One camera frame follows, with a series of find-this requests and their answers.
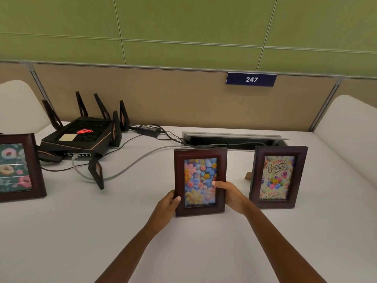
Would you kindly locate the blue number sign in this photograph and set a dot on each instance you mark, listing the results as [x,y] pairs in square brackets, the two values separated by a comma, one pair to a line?
[251,79]

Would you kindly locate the person's left thumb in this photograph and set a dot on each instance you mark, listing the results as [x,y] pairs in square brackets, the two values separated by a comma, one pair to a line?
[176,200]

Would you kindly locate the beige desk partition panel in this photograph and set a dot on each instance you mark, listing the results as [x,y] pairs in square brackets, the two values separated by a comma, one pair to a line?
[188,97]

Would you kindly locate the black power adapter brick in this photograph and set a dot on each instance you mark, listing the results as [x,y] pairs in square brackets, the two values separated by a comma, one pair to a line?
[148,129]

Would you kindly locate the person's right hand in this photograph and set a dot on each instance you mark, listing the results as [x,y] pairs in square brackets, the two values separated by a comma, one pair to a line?
[234,198]

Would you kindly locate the birthday picture wooden photo frame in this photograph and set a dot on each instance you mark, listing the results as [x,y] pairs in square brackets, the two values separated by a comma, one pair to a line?
[276,176]

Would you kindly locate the yellow sticky note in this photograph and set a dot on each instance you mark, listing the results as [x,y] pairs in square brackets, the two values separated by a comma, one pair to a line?
[67,137]

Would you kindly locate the donut picture wooden photo frame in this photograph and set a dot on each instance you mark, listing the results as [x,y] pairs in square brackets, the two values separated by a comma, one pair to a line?
[17,167]

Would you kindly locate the person's right forearm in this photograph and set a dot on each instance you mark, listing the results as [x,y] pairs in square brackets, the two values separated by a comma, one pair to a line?
[279,247]

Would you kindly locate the flower picture wooden photo frame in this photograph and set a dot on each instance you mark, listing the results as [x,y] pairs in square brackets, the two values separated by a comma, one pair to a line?
[200,181]

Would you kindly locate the person's right thumb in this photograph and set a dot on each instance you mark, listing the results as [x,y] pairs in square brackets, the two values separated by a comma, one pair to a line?
[219,184]

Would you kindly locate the person's left hand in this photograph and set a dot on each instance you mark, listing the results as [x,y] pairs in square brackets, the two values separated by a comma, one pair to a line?
[165,209]

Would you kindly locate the person's left forearm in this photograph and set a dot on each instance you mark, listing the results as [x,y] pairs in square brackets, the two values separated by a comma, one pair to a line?
[129,253]

